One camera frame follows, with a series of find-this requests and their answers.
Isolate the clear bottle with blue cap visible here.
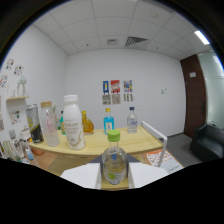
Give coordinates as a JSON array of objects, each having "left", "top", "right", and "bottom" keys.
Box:
[{"left": 126, "top": 106, "right": 139, "bottom": 134}]

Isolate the amber liquid bottle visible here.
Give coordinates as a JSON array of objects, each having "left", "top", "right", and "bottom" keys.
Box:
[{"left": 81, "top": 110, "right": 95, "bottom": 136}]

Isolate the white notebook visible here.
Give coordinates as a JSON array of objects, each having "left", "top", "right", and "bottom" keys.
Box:
[{"left": 163, "top": 156, "right": 184, "bottom": 174}]

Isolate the black armchair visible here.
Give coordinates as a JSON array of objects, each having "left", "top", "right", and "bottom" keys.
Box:
[{"left": 189, "top": 123, "right": 224, "bottom": 163}]

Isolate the white two-tier wooden shelf rack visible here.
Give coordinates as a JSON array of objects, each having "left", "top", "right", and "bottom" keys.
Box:
[{"left": 28, "top": 120, "right": 169, "bottom": 169}]

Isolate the ceiling air vent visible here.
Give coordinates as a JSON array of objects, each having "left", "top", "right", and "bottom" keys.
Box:
[{"left": 124, "top": 35, "right": 149, "bottom": 48}]

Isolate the large white milk bottle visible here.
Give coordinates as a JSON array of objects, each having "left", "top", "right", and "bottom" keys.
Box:
[{"left": 62, "top": 94, "right": 87, "bottom": 151}]

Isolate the small teal bottle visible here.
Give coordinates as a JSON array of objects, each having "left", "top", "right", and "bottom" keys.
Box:
[{"left": 59, "top": 110, "right": 67, "bottom": 136}]

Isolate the dark brown door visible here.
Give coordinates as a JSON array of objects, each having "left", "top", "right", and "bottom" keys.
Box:
[{"left": 180, "top": 54, "right": 208, "bottom": 140}]

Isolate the white figurine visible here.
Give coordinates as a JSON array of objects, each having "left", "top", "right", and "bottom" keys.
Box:
[{"left": 16, "top": 75, "right": 28, "bottom": 98}]

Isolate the black and silver can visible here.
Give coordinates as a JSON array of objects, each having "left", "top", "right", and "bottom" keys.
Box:
[{"left": 25, "top": 103, "right": 45, "bottom": 144}]

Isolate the blue wall poster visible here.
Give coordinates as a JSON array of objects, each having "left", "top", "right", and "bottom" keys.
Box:
[{"left": 102, "top": 80, "right": 110, "bottom": 106}]

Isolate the multicolour wall poster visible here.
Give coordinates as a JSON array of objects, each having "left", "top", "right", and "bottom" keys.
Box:
[{"left": 122, "top": 79, "right": 134, "bottom": 103}]

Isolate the orange booklet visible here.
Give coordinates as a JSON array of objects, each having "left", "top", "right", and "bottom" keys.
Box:
[{"left": 145, "top": 149, "right": 173, "bottom": 168}]

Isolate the glass jar with wooden lid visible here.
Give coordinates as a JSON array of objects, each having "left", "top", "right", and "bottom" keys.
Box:
[{"left": 40, "top": 100, "right": 61, "bottom": 148}]

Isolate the ceiling light panel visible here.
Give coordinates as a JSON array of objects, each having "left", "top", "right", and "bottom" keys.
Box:
[{"left": 194, "top": 30, "right": 211, "bottom": 46}]

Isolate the wooden wall shelf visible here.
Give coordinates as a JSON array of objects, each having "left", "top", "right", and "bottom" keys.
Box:
[{"left": 5, "top": 95, "right": 30, "bottom": 104}]

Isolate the blue bottle with yellow cap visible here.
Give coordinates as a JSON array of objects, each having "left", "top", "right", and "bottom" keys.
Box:
[{"left": 102, "top": 107, "right": 116, "bottom": 136}]

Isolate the clear bottle with green cap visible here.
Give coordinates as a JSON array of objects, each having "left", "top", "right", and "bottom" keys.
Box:
[{"left": 101, "top": 129, "right": 128, "bottom": 186}]

